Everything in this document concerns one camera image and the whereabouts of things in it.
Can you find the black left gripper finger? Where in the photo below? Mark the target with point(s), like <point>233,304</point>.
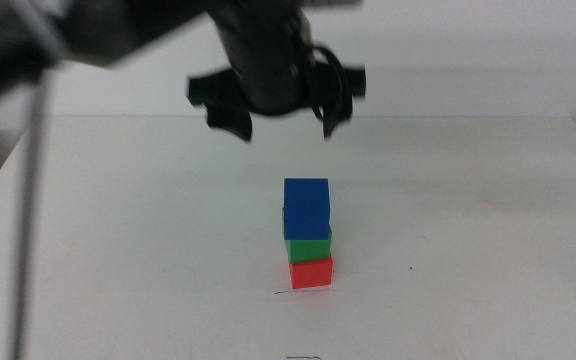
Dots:
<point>335,120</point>
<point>230,122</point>

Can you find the blue cube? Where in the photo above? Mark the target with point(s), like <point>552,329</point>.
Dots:
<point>306,207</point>

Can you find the green cube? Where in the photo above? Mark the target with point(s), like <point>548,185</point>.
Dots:
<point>308,250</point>

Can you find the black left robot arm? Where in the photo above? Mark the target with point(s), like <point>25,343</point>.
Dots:
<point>118,25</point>

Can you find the red cube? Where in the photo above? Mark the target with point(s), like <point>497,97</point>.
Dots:
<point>312,274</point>

